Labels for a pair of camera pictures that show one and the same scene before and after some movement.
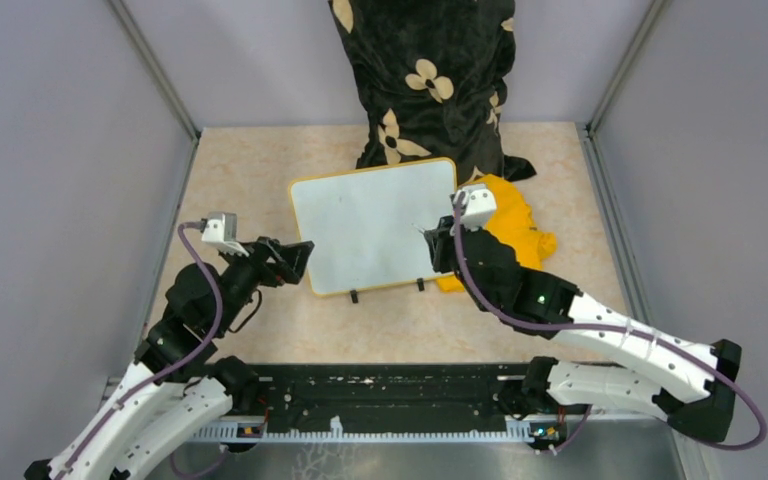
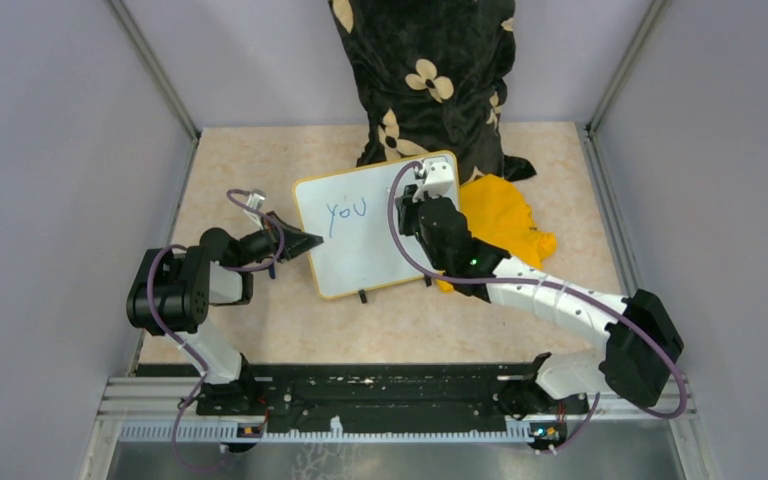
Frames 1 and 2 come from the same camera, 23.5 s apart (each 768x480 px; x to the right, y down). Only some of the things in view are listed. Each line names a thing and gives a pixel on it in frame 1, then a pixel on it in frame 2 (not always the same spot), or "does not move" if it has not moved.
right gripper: (441, 240) -> (408, 206)
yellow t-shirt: (513, 225) does not move
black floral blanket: (432, 76) does not move
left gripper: (280, 270) -> (295, 240)
